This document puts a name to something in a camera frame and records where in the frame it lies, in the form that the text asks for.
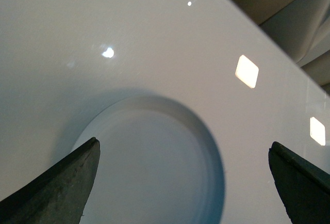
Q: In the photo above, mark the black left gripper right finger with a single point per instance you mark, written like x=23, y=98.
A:
x=302, y=186

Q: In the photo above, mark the beige chair right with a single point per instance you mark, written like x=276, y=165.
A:
x=301, y=30

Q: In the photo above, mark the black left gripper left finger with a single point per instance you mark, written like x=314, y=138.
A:
x=58, y=195

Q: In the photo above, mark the light blue plate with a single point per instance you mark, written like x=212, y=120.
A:
x=159, y=164

